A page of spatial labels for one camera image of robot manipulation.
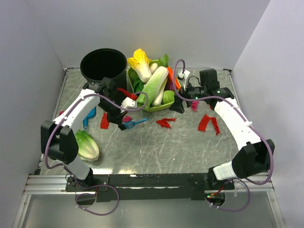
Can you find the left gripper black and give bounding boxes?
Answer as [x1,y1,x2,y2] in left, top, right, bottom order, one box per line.
[98,98,128,126]

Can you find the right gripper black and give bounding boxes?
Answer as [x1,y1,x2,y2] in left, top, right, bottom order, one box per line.
[169,78,207,114]

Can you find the blue hand brush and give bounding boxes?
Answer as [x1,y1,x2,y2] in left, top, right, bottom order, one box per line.
[124,118,149,129]

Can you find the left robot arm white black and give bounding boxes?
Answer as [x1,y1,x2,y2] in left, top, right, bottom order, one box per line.
[40,77,126,191]

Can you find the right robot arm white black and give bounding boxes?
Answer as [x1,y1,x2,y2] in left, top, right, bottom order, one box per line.
[170,69,275,189]

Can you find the pink paper scrap centre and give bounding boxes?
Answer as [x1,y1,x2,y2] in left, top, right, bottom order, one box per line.
[123,115,133,123]

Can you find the round green cabbage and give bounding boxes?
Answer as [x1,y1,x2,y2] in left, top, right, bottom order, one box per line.
[161,90,175,105]

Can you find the pink paper scrap right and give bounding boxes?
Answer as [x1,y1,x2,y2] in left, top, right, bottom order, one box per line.
[191,101,199,112]

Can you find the flat red paper scrap left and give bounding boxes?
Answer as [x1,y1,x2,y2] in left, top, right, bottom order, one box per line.
[100,113,110,129]

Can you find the white leek stalk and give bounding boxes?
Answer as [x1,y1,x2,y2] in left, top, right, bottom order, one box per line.
[152,78,168,106]

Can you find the crumpled red paper scrap centre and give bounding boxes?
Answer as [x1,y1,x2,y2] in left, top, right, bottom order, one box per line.
[156,118,176,129]

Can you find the purple cabbage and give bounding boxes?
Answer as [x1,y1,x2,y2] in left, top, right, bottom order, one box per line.
[166,81,174,91]

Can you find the green plastic basket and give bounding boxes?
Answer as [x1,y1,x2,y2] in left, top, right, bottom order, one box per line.
[126,59,184,113]

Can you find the wide red paper strip right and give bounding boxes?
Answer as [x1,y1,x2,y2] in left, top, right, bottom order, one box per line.
[198,114,211,132]

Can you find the long green romaine lettuce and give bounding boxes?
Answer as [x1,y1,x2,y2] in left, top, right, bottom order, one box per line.
[136,66,168,108]

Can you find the red chili pepper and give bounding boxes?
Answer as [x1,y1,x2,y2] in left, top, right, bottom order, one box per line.
[117,88,138,101]

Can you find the blue dustpan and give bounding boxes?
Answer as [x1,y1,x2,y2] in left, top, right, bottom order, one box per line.
[83,107,96,130]

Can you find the orange carrot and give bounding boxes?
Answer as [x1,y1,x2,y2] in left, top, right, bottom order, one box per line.
[167,67,181,90]

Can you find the narrow red paper strip right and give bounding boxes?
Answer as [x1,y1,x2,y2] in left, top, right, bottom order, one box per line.
[211,117,220,135]

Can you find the green cabbage on table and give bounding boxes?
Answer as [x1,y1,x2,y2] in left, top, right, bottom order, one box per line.
[75,130,100,162]

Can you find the green spinach leaves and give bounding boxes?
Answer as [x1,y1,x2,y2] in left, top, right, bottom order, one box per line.
[127,54,169,92]

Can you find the white radish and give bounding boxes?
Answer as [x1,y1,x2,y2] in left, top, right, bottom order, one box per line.
[149,63,158,75]

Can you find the yellow napa cabbage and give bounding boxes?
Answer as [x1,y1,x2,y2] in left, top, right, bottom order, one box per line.
[127,48,152,84]

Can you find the black plastic bucket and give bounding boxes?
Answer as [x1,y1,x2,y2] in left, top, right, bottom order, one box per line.
[80,48,127,99]

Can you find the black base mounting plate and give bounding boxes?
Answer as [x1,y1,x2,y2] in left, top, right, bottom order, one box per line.
[66,173,235,202]

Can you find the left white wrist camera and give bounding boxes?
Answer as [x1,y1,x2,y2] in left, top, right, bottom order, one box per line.
[121,97,137,112]

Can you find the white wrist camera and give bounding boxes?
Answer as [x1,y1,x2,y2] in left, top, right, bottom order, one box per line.
[121,97,137,112]
[178,69,190,90]

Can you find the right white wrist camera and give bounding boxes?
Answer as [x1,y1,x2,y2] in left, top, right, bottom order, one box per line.
[178,69,190,90]

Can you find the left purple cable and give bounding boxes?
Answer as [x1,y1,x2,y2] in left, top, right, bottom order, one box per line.
[44,92,149,216]

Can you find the purple cable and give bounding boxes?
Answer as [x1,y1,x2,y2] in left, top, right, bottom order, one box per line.
[44,92,149,216]
[172,58,274,212]

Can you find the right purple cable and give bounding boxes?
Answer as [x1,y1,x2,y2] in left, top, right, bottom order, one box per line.
[172,58,274,212]

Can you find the aluminium frame rail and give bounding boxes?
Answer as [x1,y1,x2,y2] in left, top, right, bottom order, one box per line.
[23,173,275,195]

